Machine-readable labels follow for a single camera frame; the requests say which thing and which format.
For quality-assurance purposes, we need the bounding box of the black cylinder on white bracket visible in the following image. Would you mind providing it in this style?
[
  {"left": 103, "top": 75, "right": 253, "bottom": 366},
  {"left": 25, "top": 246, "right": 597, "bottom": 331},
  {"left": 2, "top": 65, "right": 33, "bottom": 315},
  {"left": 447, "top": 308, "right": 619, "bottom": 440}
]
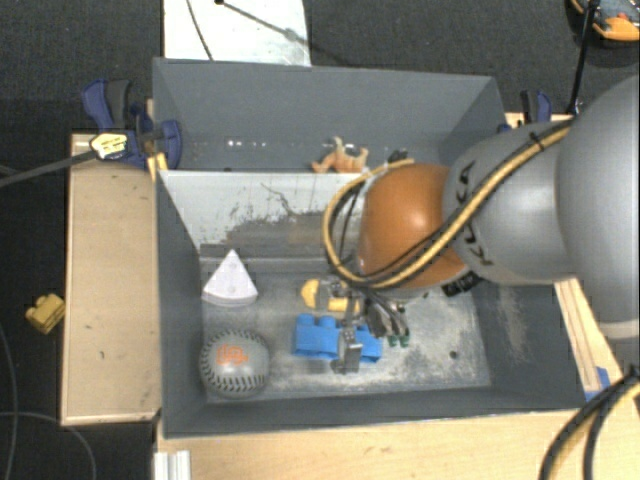
[{"left": 440, "top": 272, "right": 485, "bottom": 298}]

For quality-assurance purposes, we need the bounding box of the orange toy animal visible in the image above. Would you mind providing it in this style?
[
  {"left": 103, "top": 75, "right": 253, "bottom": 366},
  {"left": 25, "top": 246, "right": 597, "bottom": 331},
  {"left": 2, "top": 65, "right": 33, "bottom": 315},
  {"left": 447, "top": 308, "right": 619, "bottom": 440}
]
[{"left": 311, "top": 135, "right": 371, "bottom": 175}]

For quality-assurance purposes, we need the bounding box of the blue toy brick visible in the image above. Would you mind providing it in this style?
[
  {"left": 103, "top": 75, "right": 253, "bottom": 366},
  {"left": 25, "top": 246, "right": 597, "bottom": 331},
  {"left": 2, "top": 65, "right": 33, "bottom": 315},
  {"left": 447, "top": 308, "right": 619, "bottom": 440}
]
[{"left": 290, "top": 312, "right": 384, "bottom": 365}]

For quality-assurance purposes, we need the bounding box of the pale wood board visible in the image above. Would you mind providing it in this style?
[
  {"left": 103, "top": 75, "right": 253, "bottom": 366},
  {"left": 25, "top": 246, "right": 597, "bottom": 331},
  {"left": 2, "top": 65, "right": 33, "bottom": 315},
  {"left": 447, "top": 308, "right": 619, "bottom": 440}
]
[{"left": 59, "top": 131, "right": 164, "bottom": 427}]

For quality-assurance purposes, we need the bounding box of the grey metal bin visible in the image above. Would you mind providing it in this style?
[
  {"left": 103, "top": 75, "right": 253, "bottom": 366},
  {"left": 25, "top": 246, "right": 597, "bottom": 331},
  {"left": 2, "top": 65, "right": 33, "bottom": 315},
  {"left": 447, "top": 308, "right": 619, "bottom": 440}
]
[{"left": 151, "top": 56, "right": 587, "bottom": 438}]

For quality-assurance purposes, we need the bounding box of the grey baseball with orange print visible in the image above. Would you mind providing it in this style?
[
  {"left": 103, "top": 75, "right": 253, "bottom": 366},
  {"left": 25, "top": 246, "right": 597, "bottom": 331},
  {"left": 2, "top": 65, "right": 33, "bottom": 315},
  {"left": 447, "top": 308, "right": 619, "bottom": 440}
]
[{"left": 198, "top": 328, "right": 272, "bottom": 400}]

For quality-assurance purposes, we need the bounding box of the white wedge block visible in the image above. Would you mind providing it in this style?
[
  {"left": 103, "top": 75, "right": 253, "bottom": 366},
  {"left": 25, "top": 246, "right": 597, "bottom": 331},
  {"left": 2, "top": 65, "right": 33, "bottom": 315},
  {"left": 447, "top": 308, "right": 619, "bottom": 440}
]
[{"left": 200, "top": 248, "right": 260, "bottom": 309}]

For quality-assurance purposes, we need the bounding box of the yellow toy figure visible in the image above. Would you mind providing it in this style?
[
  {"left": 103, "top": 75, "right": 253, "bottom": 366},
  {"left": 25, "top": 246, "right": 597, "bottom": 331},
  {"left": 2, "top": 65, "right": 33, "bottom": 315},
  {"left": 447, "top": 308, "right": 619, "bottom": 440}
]
[{"left": 300, "top": 277, "right": 362, "bottom": 315}]

